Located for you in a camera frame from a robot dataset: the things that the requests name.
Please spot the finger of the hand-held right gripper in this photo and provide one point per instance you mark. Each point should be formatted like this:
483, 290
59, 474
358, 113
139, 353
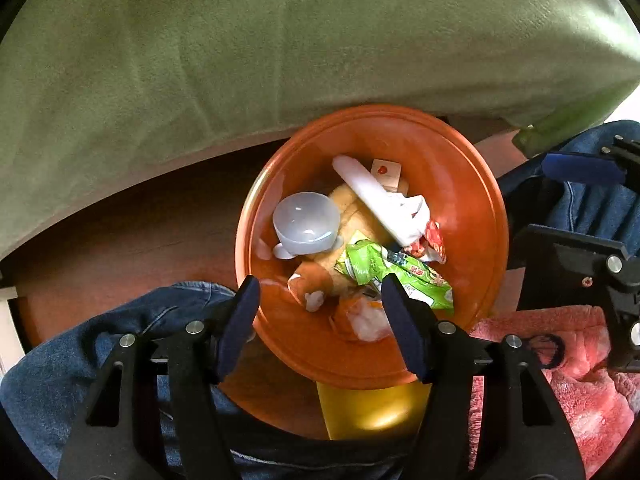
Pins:
582, 168
565, 265

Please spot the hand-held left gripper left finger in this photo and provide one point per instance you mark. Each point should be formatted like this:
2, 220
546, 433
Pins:
237, 327

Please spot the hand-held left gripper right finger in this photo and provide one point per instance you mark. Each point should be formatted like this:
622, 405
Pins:
405, 327

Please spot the green snack packet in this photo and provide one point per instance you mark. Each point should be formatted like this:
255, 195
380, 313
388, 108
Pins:
370, 260

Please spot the red and white carton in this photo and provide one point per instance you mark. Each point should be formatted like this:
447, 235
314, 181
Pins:
430, 242

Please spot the white tissue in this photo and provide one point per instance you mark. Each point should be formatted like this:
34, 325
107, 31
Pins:
400, 215

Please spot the translucent plastic cup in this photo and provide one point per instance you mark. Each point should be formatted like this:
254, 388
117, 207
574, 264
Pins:
305, 220

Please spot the orange round bin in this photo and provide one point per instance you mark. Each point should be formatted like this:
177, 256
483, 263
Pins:
450, 170

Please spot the white plastic bottle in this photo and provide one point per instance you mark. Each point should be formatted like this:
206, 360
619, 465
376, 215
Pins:
357, 180

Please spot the person's right jeans leg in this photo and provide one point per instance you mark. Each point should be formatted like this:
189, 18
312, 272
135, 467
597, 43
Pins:
580, 210

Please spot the person's jeans leg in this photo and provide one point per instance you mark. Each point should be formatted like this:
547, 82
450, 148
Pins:
75, 350
580, 210

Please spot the yellow plastic object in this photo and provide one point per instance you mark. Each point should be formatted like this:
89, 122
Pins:
370, 410

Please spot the pink fleece cloth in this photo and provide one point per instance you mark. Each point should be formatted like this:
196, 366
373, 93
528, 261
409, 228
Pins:
575, 410

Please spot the person's left jeans leg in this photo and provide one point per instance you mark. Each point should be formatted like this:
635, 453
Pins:
75, 350

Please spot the green fleece bed blanket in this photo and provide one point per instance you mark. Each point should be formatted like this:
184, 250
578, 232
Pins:
250, 60

